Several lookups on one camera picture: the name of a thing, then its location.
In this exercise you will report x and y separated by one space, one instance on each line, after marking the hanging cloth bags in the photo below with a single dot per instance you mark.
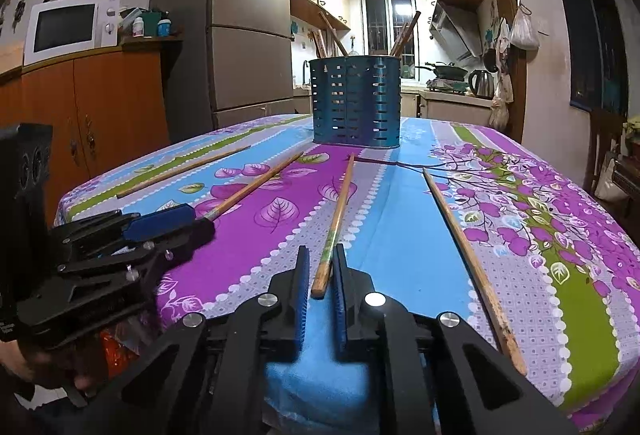
500 107

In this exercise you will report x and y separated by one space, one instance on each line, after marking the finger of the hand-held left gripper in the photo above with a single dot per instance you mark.
160 220
185 240

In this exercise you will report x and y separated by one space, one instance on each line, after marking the steel electric kettle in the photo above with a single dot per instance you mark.
481 85

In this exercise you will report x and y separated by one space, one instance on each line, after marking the gas stove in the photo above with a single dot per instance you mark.
445 86

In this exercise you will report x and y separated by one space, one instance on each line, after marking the steel range hood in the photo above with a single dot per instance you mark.
452 32

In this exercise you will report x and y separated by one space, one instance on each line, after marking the potted green plant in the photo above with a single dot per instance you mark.
634 127

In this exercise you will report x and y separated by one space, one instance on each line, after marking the floral striped tablecloth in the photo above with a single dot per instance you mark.
280 195

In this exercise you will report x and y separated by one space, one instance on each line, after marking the white microwave oven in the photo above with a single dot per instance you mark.
65 32

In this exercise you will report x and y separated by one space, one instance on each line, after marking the person's left hand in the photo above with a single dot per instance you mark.
15 365

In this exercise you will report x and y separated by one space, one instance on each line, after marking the orange wooden cabinet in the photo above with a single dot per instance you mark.
115 105

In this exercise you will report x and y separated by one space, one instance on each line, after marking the hanging white plastic bag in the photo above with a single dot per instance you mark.
524 35

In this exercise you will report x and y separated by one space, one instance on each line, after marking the hanging black pan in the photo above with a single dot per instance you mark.
490 60

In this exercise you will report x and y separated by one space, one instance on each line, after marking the wooden chopstick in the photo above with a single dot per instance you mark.
320 46
407 34
184 171
334 35
335 225
469 265
396 42
250 186

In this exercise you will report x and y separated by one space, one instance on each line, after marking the red patterned cloth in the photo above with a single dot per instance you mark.
117 355

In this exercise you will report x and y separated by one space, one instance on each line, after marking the grey refrigerator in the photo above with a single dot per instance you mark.
240 40

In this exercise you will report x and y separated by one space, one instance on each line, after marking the barred kitchen window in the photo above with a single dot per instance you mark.
380 25

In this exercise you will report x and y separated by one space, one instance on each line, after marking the dark window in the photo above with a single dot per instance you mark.
590 45

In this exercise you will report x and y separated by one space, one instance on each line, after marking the blue perforated metal utensil holder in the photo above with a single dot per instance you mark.
355 105

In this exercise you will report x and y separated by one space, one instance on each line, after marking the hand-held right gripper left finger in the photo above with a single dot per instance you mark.
301 300

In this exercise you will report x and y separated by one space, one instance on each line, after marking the green container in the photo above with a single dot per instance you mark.
150 17

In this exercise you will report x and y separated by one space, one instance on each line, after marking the dark wooden side table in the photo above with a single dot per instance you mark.
631 180

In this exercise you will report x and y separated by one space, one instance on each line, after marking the cream kitchen base cabinets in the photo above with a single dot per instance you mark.
450 110

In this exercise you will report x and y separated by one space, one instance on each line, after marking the black wok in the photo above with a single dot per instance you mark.
447 71

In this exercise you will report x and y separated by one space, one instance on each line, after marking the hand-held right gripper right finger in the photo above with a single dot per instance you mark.
341 305

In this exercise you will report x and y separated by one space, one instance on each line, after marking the dark wooden chair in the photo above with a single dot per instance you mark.
600 135

